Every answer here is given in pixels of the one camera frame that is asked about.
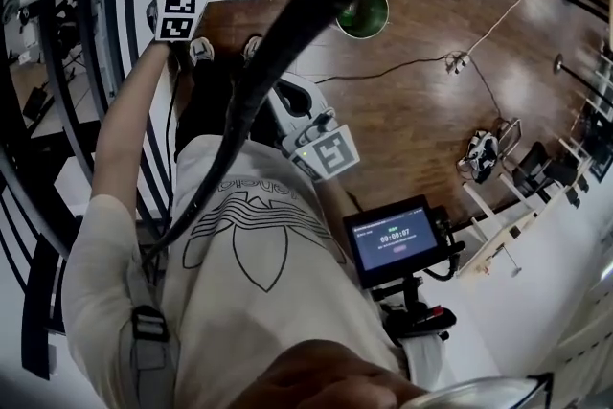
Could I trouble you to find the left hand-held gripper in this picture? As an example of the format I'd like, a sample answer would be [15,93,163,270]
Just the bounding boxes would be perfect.
[143,0,219,44]

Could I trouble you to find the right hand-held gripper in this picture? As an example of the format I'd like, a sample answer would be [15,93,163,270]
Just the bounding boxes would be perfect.
[265,72,361,184]

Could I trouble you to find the person's left forearm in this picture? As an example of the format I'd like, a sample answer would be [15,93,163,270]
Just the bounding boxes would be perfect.
[89,40,171,210]

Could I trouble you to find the wooden floor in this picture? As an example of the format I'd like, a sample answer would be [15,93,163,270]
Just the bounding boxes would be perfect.
[165,0,613,226]

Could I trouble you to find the person's left shoe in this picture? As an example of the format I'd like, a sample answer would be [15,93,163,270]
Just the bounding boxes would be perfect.
[188,36,215,66]

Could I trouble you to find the person's shoe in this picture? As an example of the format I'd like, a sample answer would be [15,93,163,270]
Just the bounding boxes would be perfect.
[188,36,215,66]
[242,34,264,63]

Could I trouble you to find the person's right shoe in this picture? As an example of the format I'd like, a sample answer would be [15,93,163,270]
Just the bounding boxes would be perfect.
[242,34,264,63]

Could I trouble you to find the person's black trousers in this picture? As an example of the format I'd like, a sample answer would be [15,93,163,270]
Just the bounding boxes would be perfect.
[173,56,288,160]

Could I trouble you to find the black monitor screen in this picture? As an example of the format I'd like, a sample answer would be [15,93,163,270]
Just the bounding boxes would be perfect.
[342,194,445,291]

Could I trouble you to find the person's cream printed shirt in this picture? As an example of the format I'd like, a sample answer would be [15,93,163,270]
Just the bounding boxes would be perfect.
[60,132,409,409]

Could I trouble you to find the green round bin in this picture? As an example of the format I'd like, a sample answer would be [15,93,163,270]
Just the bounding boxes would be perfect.
[334,0,391,40]

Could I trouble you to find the white power strip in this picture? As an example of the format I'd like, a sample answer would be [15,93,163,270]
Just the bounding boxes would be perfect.
[444,52,473,76]

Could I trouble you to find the black metal railing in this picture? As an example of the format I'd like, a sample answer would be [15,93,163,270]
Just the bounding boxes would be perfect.
[0,0,179,382]

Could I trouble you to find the black pole stand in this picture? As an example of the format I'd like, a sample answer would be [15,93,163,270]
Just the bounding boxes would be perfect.
[552,54,613,102]

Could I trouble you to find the thin black floor cable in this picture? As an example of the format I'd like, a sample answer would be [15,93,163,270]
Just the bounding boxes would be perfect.
[313,54,505,122]

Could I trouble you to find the thick black headset cable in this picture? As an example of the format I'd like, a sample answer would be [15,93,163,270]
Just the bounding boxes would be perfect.
[141,0,464,264]

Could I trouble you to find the black monitor mount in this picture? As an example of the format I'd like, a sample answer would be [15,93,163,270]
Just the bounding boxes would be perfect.
[372,273,459,347]

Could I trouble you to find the metal wire rack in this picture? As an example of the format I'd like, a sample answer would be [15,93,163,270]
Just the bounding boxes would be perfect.
[495,116,524,160]

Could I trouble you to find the white wooden frame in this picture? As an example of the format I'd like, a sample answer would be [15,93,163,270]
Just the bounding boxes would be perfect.
[460,132,593,280]

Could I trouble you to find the white cord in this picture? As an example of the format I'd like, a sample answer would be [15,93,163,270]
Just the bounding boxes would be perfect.
[465,0,553,57]

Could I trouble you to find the grey backpack strap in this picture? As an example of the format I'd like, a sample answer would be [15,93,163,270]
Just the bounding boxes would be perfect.
[127,253,174,409]

